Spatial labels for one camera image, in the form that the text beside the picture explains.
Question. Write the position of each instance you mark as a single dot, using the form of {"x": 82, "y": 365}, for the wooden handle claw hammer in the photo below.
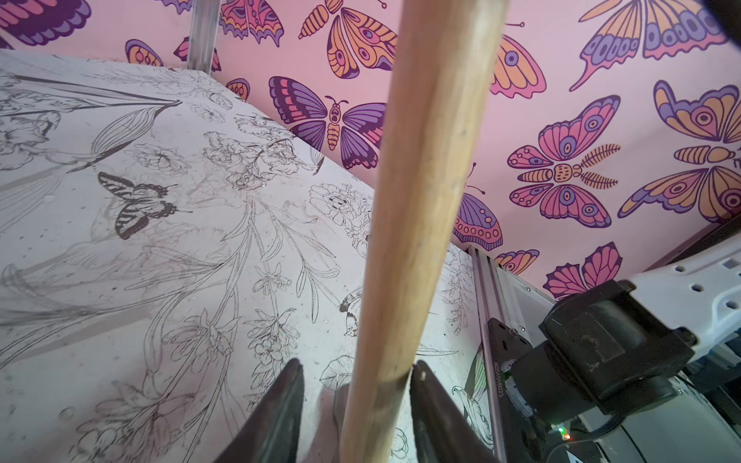
{"x": 436, "y": 102}

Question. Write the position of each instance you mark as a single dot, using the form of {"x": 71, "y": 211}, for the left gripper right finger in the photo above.
{"x": 441, "y": 432}

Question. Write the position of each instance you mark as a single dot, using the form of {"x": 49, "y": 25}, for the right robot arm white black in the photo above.
{"x": 608, "y": 353}

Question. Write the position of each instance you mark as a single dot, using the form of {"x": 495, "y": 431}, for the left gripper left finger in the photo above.
{"x": 272, "y": 432}

